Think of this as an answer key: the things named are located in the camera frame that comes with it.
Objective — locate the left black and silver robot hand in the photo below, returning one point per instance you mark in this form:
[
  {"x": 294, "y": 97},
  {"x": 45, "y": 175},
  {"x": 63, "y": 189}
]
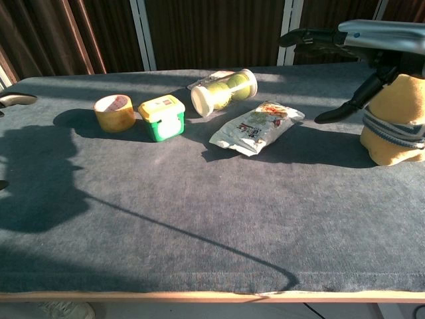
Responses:
[{"x": 15, "y": 99}]

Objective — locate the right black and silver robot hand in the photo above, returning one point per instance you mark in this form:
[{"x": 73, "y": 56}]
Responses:
[{"x": 382, "y": 36}]

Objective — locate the yellow plush toy striped scarf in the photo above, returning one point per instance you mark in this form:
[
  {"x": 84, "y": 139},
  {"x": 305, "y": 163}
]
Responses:
[{"x": 398, "y": 103}]

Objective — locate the yellow packing tape roll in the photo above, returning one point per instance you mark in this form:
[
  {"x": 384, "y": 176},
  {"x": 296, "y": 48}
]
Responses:
[{"x": 116, "y": 118}]

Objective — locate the green box with yellow lid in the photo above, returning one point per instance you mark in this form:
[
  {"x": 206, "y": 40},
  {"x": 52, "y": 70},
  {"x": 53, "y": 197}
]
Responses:
[{"x": 162, "y": 124}]

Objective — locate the yellow-green tennis ball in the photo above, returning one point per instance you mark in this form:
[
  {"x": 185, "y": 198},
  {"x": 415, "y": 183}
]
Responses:
[
  {"x": 238, "y": 84},
  {"x": 219, "y": 94}
]

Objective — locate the white printed snack bag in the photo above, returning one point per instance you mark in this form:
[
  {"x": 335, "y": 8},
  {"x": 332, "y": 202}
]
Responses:
[{"x": 255, "y": 129}]

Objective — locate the brown pleated curtain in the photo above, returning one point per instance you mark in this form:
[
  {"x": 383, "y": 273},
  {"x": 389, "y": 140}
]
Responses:
[{"x": 216, "y": 30}]

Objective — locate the clear plastic blister pack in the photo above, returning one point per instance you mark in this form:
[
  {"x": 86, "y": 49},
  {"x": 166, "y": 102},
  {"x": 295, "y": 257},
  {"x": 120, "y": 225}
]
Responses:
[{"x": 207, "y": 79}]

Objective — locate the clear tennis ball tube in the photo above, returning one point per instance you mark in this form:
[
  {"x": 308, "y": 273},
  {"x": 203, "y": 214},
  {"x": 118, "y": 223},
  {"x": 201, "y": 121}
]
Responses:
[{"x": 202, "y": 101}]

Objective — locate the white sneaker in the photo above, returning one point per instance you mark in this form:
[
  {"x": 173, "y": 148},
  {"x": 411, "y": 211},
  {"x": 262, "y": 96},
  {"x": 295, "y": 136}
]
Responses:
[{"x": 66, "y": 310}]

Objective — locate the grey-blue table cloth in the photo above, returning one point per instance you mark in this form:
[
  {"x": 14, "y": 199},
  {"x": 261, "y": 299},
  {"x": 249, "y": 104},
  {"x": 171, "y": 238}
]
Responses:
[{"x": 212, "y": 216}]

